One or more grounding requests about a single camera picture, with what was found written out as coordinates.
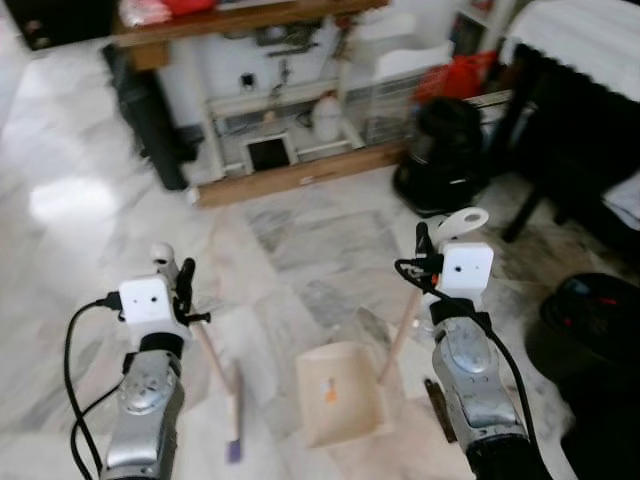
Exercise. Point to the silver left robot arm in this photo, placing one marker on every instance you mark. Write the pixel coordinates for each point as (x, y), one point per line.
(145, 410)

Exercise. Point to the brown wooden plank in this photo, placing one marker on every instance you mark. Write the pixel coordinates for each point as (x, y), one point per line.
(300, 177)

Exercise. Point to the small black framed box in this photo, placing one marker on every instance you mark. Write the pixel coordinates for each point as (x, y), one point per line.
(268, 155)

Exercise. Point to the white plastic bottle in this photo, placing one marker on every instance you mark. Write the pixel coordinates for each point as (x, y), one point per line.
(328, 118)

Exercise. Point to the long black bag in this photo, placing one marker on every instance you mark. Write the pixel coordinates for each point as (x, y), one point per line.
(150, 120)

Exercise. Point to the red plastic bag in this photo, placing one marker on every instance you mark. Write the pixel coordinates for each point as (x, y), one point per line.
(460, 77)

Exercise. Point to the round black trash bin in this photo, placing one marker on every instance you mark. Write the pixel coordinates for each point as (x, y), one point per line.
(595, 325)

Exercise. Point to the white low shelf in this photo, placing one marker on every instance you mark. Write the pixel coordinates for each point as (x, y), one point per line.
(280, 100)

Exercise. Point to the white cloth cover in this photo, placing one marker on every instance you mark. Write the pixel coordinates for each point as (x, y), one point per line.
(580, 40)

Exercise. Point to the brown wooden table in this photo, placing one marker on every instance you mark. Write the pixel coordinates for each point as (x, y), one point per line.
(250, 20)

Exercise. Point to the red and pink packets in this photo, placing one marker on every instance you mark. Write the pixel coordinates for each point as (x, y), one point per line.
(165, 10)

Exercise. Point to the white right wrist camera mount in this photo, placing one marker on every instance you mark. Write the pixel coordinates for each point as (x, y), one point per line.
(467, 270)

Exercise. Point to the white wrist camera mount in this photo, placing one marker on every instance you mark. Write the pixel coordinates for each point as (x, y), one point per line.
(145, 300)
(467, 270)

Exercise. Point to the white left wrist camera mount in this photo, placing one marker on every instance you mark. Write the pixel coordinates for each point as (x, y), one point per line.
(145, 300)

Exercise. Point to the dark table frame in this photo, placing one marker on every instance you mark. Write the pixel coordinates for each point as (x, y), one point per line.
(570, 150)

